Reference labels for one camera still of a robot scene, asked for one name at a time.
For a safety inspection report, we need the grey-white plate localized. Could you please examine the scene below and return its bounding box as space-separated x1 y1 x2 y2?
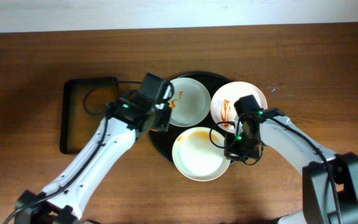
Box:
169 77 211 127

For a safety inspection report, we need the cream-white plate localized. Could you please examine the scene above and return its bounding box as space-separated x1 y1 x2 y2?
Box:
172 127 231 182

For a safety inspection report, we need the pink-white plate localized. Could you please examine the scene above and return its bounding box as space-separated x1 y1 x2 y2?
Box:
210 82 268 123

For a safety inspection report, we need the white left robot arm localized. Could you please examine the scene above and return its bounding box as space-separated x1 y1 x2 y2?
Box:
5 73 175 223

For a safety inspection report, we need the round black serving tray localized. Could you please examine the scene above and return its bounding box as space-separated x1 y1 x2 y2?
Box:
149 72 232 163

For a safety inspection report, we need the black rectangular water tray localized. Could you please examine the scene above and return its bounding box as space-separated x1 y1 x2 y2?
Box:
59 77 119 154

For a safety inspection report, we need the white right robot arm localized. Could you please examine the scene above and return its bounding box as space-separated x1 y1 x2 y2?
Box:
224 95 358 224

